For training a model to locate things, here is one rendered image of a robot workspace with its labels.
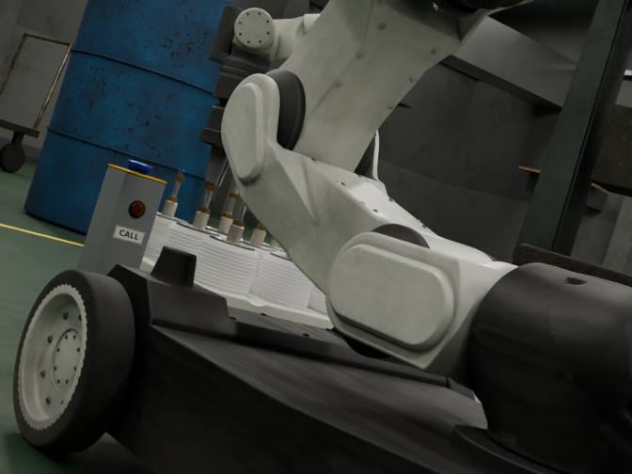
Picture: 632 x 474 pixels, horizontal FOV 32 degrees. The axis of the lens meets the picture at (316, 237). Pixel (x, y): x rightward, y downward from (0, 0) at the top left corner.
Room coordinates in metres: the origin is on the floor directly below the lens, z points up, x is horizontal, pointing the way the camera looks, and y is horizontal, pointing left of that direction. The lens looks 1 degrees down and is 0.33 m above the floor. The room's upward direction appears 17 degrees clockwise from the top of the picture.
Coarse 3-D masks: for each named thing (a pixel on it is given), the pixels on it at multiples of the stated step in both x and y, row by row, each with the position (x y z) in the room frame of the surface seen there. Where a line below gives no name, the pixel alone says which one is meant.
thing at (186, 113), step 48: (96, 0) 4.18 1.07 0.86; (144, 0) 4.07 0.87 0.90; (192, 0) 4.08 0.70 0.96; (96, 48) 4.12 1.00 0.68; (144, 48) 4.06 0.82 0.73; (192, 48) 4.10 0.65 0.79; (96, 96) 4.09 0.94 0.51; (144, 96) 4.07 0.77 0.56; (192, 96) 4.14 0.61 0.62; (48, 144) 4.21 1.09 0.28; (96, 144) 4.06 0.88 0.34; (144, 144) 4.08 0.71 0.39; (192, 144) 4.18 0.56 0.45; (48, 192) 4.13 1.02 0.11; (96, 192) 4.06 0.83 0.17; (192, 192) 4.26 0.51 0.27
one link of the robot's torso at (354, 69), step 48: (336, 0) 1.35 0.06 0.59; (384, 0) 1.27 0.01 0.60; (528, 0) 1.28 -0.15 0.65; (336, 48) 1.34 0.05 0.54; (384, 48) 1.31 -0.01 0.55; (432, 48) 1.33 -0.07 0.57; (288, 96) 1.36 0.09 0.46; (336, 96) 1.34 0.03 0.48; (384, 96) 1.36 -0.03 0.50; (288, 144) 1.35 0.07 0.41; (336, 144) 1.38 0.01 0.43
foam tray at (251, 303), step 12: (144, 264) 1.78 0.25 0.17; (228, 300) 1.65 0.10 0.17; (240, 300) 1.66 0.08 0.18; (252, 300) 1.69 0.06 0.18; (264, 312) 1.69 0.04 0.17; (276, 312) 1.71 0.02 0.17; (288, 312) 1.72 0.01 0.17; (300, 312) 1.73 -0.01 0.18; (312, 312) 1.80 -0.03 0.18; (312, 324) 1.75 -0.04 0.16; (324, 324) 1.76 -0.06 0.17
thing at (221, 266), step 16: (208, 240) 1.70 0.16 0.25; (208, 256) 1.69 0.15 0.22; (224, 256) 1.68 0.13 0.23; (240, 256) 1.69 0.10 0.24; (256, 256) 1.71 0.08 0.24; (208, 272) 1.69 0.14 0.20; (224, 272) 1.68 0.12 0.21; (240, 272) 1.69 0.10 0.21; (224, 288) 1.68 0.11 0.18; (240, 288) 1.70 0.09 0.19
